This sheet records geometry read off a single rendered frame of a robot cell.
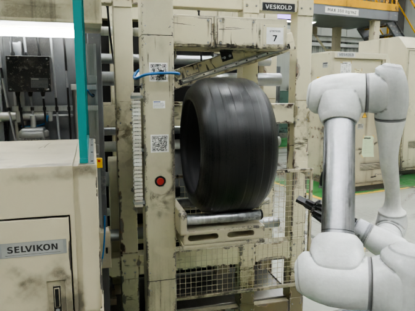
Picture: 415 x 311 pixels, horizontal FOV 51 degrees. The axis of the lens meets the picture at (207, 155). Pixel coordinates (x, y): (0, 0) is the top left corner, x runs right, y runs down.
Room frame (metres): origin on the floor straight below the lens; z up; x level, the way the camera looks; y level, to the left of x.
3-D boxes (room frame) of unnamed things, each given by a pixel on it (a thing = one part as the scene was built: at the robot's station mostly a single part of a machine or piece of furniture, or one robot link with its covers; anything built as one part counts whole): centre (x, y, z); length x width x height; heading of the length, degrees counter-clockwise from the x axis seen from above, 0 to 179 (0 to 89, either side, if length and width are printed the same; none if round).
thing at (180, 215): (1.87, 0.14, 0.90); 0.40 x 0.03 x 0.10; 15
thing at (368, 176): (6.32, -2.26, 0.62); 0.91 x 0.58 x 1.25; 114
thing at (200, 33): (2.24, -0.07, 1.71); 0.61 x 0.25 x 0.15; 105
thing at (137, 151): (1.78, 0.29, 1.19); 0.05 x 0.04 x 0.48; 15
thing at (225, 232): (1.78, -0.06, 0.83); 0.36 x 0.09 x 0.06; 105
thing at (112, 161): (2.61, 0.58, 0.61); 0.33 x 0.06 x 0.86; 15
